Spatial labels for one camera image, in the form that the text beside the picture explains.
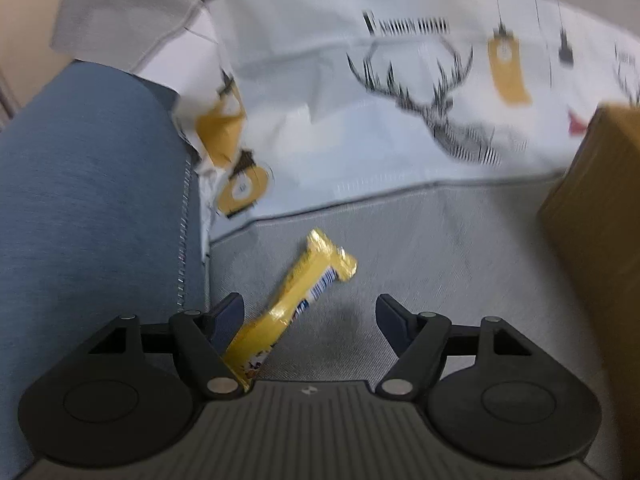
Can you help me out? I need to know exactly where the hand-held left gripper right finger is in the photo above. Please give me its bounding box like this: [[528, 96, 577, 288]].
[[375, 293, 532, 400]]

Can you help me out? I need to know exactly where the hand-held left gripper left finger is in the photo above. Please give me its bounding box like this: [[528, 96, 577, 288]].
[[75, 293, 249, 399]]

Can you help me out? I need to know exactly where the yellow snack bar packet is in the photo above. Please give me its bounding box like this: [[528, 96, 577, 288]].
[[221, 228, 359, 394]]

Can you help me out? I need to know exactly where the cardboard box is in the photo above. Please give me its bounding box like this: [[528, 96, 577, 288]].
[[536, 104, 640, 480]]

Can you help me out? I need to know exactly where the blue fabric sofa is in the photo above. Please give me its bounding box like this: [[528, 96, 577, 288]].
[[0, 59, 212, 480]]

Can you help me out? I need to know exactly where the deer print bed sheet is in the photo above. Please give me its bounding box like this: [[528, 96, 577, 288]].
[[50, 0, 640, 480]]

